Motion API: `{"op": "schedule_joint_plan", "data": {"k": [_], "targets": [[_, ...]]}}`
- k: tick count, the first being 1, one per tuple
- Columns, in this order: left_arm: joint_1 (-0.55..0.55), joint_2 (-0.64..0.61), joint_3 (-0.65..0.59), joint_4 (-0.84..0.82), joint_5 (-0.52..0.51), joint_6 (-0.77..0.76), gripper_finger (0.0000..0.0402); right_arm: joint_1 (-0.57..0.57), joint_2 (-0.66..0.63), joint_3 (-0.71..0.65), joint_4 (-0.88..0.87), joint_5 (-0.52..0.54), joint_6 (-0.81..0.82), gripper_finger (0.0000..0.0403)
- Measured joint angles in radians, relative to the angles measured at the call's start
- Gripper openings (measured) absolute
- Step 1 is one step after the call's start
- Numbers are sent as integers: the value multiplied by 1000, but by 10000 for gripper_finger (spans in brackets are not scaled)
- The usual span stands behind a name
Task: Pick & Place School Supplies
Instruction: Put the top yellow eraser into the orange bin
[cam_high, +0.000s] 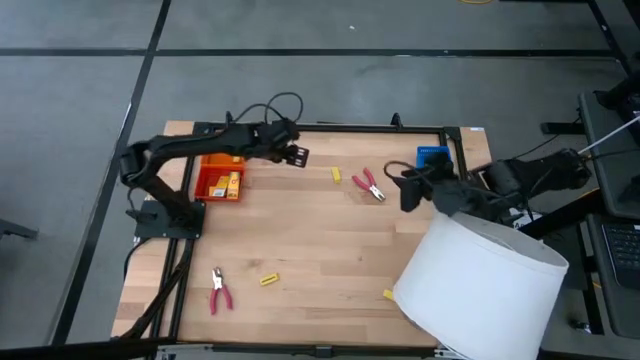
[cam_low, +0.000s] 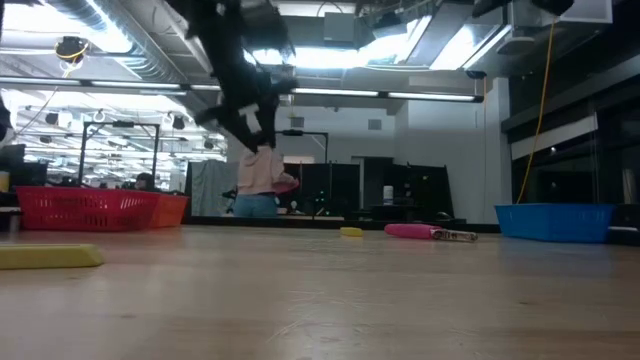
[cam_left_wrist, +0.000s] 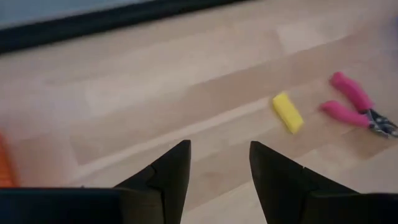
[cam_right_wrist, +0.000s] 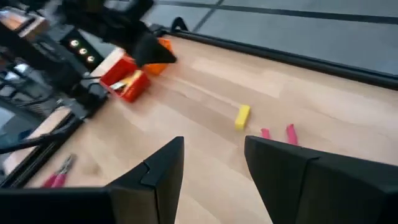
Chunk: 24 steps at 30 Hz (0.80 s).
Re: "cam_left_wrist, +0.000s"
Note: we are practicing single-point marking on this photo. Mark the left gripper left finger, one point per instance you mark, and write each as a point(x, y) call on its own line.
point(168, 174)

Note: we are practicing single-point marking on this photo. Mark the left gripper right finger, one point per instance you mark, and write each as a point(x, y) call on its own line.
point(280, 180)

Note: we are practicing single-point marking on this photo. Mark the yellow eraser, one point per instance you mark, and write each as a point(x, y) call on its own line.
point(288, 113)

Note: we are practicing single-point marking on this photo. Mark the orange plastic tray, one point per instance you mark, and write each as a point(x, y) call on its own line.
point(4, 168)

